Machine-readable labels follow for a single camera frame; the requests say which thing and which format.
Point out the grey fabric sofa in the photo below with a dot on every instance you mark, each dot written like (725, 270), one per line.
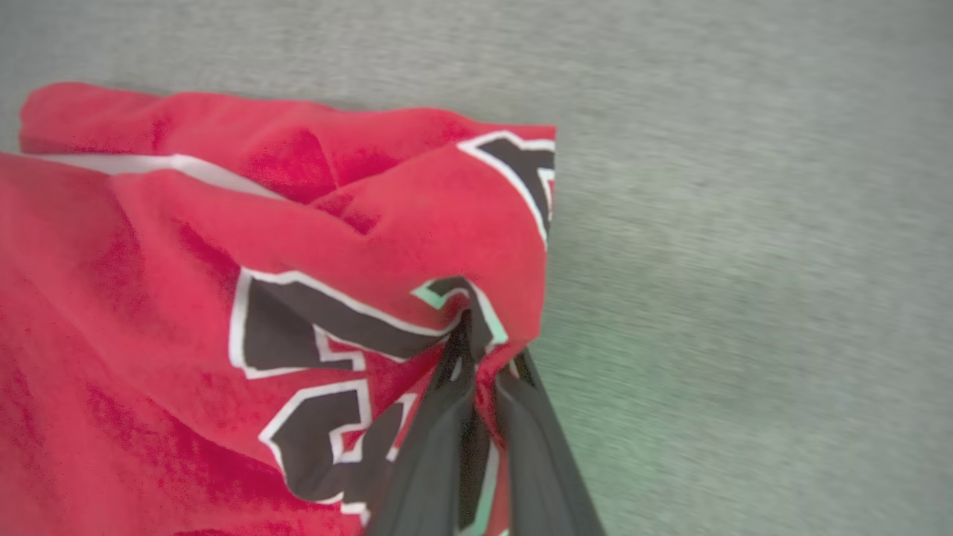
(744, 223)

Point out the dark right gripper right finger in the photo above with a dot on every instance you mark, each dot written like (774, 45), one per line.
(543, 469)

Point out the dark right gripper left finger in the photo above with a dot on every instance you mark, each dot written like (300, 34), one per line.
(432, 461)

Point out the red Bulls 23 jersey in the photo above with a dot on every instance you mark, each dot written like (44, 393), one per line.
(186, 298)

